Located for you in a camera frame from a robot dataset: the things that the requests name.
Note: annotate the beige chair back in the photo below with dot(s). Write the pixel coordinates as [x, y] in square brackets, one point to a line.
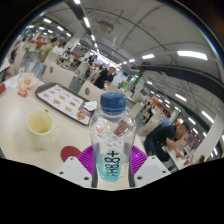
[90, 91]
[58, 75]

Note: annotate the person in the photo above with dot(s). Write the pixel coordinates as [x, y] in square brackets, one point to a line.
[104, 77]
[163, 138]
[46, 50]

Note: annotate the dark brown food tray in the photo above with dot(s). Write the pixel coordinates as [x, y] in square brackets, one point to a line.
[63, 104]

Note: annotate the crumpled white napkin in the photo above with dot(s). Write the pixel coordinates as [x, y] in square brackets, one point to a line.
[90, 106]

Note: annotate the clear plastic food bag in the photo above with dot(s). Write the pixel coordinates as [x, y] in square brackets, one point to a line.
[26, 83]

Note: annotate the ceiling air conditioner unit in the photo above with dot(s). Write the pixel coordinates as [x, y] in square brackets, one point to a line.
[104, 26]

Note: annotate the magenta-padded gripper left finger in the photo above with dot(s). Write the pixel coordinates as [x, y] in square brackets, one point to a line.
[74, 171]

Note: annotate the flat round red coaster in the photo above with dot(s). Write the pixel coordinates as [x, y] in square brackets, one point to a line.
[69, 153]

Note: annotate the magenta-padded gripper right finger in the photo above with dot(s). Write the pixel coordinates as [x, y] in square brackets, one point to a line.
[150, 170]

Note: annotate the clear blue-capped drink bottle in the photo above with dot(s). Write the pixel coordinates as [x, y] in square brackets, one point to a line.
[112, 140]

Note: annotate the ceiling strip lights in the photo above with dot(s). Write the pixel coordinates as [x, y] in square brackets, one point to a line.
[191, 54]

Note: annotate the printed paper tray liner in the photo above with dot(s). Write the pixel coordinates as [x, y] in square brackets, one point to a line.
[61, 100]

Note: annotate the pale yellow paper cup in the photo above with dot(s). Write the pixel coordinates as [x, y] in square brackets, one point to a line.
[39, 128]

